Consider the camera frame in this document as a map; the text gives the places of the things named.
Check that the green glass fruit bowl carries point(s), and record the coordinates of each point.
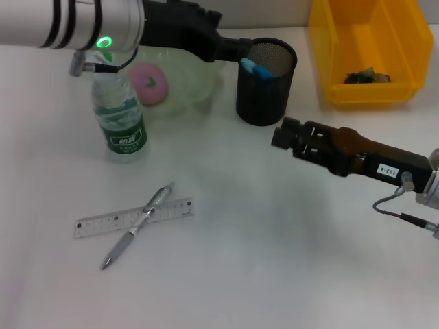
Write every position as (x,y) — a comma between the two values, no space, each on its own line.
(192,82)

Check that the silver ballpoint pen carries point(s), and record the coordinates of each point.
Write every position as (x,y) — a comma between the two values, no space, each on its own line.
(127,236)

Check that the green plastic wrapper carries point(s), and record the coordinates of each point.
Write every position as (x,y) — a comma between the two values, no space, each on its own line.
(363,77)

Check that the yellow plastic bin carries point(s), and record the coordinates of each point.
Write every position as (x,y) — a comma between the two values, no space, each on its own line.
(370,41)

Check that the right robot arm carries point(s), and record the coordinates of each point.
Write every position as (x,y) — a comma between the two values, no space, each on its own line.
(430,185)

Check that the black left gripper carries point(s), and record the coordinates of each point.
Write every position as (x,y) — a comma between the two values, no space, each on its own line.
(181,27)

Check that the clear plastic ruler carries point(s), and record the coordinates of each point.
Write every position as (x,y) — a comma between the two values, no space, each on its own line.
(103,222)

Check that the blue scissors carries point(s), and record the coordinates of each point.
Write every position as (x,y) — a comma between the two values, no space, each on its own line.
(260,71)

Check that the pink peach toy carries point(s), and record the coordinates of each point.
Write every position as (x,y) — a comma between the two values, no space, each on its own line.
(151,90)

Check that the black mesh pen holder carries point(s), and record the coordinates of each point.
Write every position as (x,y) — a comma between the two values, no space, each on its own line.
(262,99)

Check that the clear bottle green label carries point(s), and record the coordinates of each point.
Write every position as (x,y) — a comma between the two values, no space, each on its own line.
(120,130)

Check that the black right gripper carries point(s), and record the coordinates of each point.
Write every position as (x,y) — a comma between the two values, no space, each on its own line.
(377,157)

